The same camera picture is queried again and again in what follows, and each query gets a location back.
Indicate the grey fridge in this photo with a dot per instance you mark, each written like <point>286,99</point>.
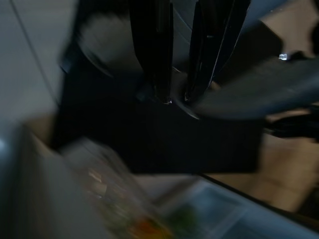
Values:
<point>37,199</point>

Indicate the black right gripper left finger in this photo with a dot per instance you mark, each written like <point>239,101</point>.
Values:
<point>157,49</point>

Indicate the black floor mat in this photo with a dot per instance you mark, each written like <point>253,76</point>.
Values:
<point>174,139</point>

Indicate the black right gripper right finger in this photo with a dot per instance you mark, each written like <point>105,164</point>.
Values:
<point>211,37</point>

